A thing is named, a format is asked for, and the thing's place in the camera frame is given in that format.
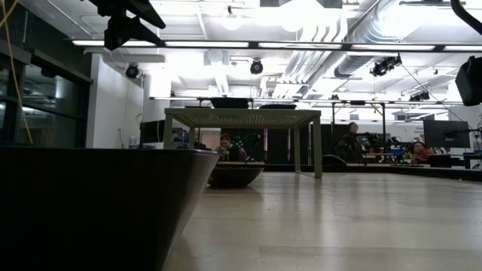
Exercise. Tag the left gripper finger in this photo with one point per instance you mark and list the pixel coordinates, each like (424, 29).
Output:
(147, 13)
(128, 32)

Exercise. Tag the black glossy deep bowl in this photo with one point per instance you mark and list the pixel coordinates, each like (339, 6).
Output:
(230, 103)

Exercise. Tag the black round glossy bowl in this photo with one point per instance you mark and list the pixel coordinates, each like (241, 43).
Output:
(278, 107)

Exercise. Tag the black background robot arm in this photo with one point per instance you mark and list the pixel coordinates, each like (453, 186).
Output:
(373, 139)

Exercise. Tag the black round ceiling spotlight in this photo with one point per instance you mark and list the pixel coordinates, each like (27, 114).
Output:
(132, 71)
(257, 67)

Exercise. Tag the black ceiling light cluster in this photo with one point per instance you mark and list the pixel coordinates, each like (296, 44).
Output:
(421, 96)
(384, 67)

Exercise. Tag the black computer monitor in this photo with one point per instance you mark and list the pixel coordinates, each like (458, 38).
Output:
(446, 133)
(152, 131)

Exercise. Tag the overhead LED light bar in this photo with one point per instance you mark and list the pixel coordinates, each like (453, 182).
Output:
(207, 44)

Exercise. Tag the black desk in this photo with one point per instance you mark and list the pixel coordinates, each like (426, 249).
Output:
(440, 160)

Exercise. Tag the person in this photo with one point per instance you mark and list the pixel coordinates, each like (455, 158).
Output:
(421, 153)
(229, 152)
(350, 145)

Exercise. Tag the black framed glass partition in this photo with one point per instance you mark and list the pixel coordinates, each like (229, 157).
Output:
(52, 94)

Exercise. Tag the mint green perforated shelf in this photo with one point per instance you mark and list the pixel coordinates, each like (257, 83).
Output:
(244, 118)

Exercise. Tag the black rounded chair back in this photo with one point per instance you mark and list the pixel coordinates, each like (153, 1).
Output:
(335, 161)

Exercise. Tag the black square bowl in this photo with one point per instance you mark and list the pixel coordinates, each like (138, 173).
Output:
(94, 207)

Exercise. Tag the black oval bowl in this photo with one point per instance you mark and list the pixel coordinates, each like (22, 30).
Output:
(235, 177)

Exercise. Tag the black overhead frame beam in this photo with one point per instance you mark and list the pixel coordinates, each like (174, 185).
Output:
(180, 98)

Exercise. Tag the black background frame posts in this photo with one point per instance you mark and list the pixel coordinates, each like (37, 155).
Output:
(383, 128)

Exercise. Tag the silver ventilation duct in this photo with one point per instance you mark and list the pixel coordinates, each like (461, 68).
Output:
(352, 64)

